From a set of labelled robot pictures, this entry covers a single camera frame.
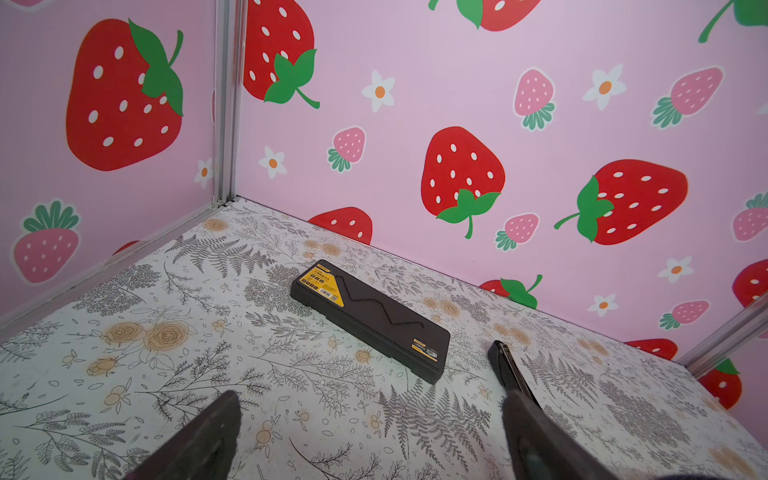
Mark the black tool case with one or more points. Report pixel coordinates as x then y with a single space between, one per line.
381 322

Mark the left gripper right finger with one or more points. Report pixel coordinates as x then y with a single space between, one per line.
540 449

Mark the black stapler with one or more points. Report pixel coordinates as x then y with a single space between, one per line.
506 370

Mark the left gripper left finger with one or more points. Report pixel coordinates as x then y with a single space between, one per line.
203 449

